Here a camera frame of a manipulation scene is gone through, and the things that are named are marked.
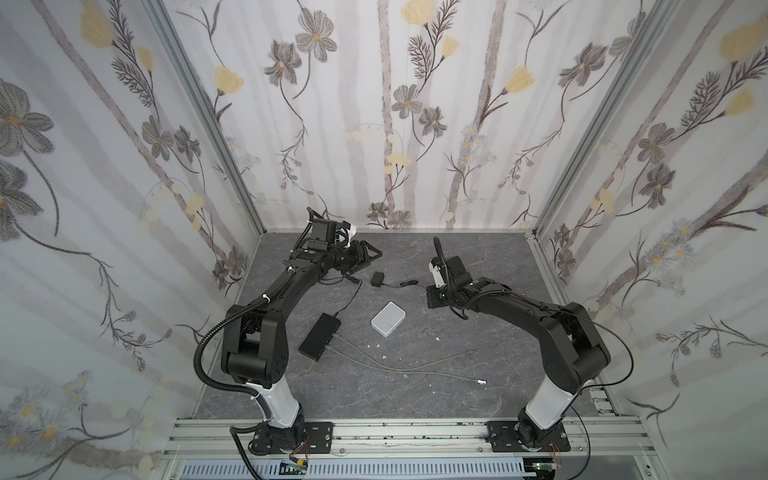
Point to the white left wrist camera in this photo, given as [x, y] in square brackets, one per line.
[344, 233]

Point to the white slotted cable duct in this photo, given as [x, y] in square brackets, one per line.
[381, 468]

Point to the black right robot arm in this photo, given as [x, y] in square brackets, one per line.
[572, 351]

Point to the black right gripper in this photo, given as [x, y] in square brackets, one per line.
[444, 280]

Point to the black power adapter with cable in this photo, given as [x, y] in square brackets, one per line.
[357, 286]

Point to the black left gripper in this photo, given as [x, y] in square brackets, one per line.
[358, 257]

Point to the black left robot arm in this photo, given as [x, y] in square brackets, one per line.
[248, 351]

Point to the white rectangular device box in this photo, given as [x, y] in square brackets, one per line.
[388, 319]

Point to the black network switch box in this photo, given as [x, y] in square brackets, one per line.
[319, 336]

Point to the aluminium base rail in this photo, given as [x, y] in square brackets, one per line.
[607, 446]

